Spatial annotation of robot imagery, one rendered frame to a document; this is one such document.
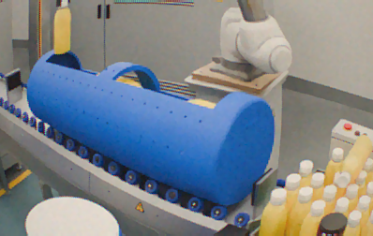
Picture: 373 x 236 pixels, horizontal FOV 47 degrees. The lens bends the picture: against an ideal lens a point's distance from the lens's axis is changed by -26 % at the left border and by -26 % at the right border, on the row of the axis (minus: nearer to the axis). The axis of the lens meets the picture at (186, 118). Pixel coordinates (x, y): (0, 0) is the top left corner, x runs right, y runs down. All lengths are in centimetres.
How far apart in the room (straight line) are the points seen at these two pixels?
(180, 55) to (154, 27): 26
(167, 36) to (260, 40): 162
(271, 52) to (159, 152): 59
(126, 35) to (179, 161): 228
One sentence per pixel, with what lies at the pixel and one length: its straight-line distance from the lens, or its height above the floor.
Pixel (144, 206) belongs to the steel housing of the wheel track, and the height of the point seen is 89.
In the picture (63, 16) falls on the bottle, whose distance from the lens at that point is 172.
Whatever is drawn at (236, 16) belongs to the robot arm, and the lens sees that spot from 194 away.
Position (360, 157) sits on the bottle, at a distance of 121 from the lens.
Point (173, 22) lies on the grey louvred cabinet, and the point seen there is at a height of 88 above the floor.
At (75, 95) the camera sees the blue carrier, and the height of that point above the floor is 117.
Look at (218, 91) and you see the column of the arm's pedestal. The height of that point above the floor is 99.
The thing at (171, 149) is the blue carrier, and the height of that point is 113.
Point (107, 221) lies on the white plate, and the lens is 122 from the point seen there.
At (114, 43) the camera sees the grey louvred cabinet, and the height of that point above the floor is 69.
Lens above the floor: 177
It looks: 26 degrees down
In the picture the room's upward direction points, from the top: 2 degrees counter-clockwise
